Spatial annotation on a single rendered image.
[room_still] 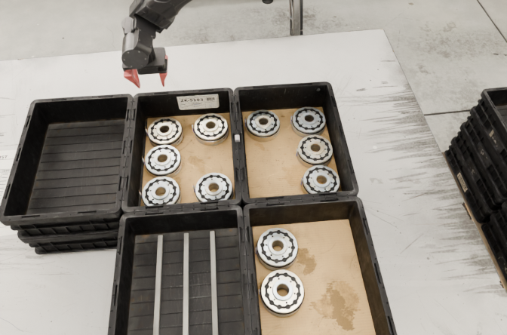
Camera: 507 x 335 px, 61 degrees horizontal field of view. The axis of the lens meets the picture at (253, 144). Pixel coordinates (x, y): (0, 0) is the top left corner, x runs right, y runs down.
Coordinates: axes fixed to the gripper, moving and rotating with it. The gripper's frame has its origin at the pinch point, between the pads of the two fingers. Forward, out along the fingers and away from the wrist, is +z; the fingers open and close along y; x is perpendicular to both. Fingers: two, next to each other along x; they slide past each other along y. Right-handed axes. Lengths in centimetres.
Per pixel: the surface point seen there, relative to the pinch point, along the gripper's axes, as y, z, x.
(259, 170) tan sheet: 27.3, 23.5, -14.8
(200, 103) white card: 11.2, 18.1, 8.1
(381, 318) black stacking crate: 49, 18, -60
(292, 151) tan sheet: 37.7, 23.5, -8.9
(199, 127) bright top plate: 10.6, 20.2, 0.2
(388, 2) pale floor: 141, 105, 171
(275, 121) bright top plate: 33.8, 20.6, 0.6
